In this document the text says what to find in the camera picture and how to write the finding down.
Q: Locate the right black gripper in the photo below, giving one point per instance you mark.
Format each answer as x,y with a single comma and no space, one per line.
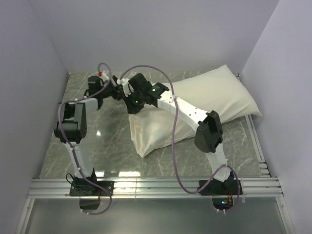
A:
130,109

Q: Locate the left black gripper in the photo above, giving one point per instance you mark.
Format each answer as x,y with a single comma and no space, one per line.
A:
118,93

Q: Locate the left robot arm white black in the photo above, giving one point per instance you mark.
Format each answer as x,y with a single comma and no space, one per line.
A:
71,129

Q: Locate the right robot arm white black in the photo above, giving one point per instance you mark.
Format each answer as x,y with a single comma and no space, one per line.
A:
207,126

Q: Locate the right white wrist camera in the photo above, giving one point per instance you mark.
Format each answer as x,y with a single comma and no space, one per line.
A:
127,88

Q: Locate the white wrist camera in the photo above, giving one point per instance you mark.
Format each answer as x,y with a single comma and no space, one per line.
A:
105,77
127,88

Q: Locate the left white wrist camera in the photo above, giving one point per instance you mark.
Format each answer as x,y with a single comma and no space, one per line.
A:
105,77

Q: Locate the aluminium front rail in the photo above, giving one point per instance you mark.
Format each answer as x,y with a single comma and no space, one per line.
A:
137,187

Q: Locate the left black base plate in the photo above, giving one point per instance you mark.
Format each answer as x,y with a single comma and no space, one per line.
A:
83,188

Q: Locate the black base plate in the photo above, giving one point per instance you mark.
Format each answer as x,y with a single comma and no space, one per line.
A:
216,187
83,188

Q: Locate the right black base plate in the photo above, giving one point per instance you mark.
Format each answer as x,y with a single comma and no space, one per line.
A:
216,187

